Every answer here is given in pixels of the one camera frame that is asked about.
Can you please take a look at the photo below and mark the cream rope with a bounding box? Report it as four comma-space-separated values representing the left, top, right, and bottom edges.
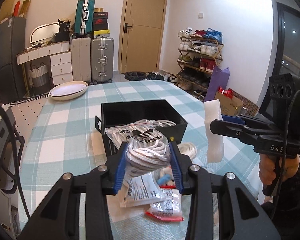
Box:
177, 141, 198, 161

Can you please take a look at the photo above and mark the adidas bag of laces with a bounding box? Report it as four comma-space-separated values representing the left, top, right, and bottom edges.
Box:
106, 119, 176, 179

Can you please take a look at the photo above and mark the bag of white blue items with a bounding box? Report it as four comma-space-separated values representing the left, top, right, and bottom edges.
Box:
153, 166, 176, 189

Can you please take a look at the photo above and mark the white printed sachet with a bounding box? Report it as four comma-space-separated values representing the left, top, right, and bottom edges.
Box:
120, 172, 166, 208

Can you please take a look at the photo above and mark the white foam block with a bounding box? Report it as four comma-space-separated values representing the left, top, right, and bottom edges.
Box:
203, 99, 225, 164

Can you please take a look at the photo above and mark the red edged white packet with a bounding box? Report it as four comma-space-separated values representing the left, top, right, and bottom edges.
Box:
145, 188, 184, 222

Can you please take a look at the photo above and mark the person's right hand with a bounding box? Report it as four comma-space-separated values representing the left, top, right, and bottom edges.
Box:
258, 154, 300, 186

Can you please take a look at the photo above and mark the brown cardboard box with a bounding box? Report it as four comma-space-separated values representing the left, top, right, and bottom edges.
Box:
215, 87, 259, 116

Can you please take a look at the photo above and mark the black cardboard box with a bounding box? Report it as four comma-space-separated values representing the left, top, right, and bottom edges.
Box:
95, 99, 188, 158

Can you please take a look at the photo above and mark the teal checkered tablecloth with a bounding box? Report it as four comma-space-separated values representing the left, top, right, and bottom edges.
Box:
19, 81, 264, 225

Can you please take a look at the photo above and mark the purple yoga mat bag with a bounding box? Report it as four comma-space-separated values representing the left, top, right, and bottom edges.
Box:
204, 66, 230, 101

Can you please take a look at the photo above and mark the white oval tray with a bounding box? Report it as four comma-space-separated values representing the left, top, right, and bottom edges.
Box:
49, 81, 89, 101

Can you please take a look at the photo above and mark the wooden shoe rack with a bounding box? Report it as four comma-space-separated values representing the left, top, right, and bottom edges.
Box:
176, 27, 224, 101

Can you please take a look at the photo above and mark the beige hard suitcase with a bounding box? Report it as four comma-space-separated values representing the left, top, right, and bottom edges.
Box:
71, 37, 91, 82

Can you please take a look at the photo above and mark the striped laundry basket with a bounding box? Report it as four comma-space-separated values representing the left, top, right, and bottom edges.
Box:
30, 62, 50, 95

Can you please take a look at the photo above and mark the silver aluminium suitcase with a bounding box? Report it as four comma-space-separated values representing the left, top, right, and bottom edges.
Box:
91, 37, 114, 83

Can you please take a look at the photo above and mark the white dresser with drawers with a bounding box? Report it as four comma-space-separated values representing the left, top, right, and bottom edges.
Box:
17, 41, 73, 86

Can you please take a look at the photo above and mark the stack of shoe boxes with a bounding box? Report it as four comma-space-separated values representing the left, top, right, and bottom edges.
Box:
93, 8, 110, 38

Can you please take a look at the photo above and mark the tan wooden door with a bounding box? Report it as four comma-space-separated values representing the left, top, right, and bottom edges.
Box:
118, 0, 167, 74

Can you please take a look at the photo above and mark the teal hard suitcase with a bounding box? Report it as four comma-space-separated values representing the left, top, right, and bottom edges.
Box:
74, 0, 95, 37

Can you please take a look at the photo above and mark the oval vanity mirror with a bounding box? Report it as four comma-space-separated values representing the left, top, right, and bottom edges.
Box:
30, 22, 59, 47

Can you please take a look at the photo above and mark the black refrigerator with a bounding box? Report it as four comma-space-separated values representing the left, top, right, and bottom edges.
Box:
0, 16, 26, 104

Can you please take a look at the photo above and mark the black camera cable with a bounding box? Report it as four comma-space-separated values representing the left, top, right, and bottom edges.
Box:
0, 96, 31, 221

